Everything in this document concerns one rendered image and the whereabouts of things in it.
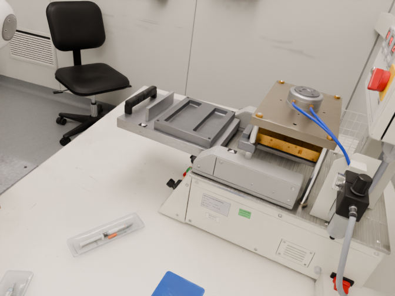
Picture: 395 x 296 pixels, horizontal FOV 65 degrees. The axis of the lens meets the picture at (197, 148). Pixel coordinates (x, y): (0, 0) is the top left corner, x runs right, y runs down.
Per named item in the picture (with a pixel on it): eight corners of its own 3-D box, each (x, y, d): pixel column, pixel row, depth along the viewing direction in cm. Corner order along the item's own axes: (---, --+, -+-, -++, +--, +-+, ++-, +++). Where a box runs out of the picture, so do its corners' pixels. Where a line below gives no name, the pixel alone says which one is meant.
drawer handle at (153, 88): (156, 97, 100) (157, 86, 98) (130, 115, 88) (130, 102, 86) (151, 96, 100) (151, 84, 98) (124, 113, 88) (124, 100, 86)
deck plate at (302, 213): (379, 168, 91) (381, 166, 90) (389, 255, 63) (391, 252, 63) (233, 121, 104) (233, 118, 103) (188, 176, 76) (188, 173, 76)
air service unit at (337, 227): (344, 209, 66) (375, 152, 58) (341, 261, 54) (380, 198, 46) (319, 200, 67) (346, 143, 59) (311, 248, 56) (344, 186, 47)
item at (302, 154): (327, 131, 85) (341, 100, 80) (320, 174, 67) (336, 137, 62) (267, 113, 90) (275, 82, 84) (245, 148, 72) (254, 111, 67)
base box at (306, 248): (354, 211, 100) (378, 169, 91) (352, 312, 71) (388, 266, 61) (203, 155, 115) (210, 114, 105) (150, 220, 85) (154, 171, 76)
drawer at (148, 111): (237, 130, 97) (243, 107, 93) (211, 165, 80) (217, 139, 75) (156, 103, 105) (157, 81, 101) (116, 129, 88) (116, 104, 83)
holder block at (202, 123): (234, 118, 95) (236, 111, 93) (209, 148, 79) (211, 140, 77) (186, 103, 99) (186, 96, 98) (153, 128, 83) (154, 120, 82)
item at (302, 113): (353, 134, 86) (374, 91, 79) (352, 200, 61) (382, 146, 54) (268, 108, 92) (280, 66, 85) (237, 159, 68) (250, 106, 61)
